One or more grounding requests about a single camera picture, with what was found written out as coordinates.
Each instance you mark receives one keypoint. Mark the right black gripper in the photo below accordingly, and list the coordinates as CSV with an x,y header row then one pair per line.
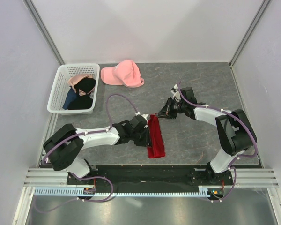
x,y
166,111

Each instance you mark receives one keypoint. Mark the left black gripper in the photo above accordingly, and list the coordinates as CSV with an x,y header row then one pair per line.
x,y
146,141

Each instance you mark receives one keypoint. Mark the red cloth napkin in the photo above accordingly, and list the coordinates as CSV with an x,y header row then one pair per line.
x,y
156,148

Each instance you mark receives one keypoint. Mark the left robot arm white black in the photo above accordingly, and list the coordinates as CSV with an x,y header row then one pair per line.
x,y
63,147

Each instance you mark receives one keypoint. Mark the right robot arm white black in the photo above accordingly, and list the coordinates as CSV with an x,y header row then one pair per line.
x,y
236,136

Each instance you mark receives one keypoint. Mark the pink baseball cap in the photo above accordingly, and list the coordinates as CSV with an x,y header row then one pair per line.
x,y
126,73

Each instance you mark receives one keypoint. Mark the black cloth in basket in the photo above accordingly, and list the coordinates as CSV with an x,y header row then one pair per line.
x,y
83,90

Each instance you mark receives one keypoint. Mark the navy blue cloth in basket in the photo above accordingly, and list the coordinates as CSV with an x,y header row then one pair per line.
x,y
71,96

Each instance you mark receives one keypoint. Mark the pink cloth in basket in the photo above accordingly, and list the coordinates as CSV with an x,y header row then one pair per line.
x,y
77,78

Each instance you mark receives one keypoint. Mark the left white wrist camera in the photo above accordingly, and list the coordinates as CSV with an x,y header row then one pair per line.
x,y
145,116

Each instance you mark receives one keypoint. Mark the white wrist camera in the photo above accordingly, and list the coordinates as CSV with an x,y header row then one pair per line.
x,y
145,116
175,93

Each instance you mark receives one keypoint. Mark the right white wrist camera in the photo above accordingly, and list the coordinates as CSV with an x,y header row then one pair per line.
x,y
175,93

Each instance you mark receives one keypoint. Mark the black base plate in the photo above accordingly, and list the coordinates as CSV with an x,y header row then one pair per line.
x,y
150,178

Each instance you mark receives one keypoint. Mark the light blue cable duct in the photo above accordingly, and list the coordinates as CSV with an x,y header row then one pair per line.
x,y
82,192

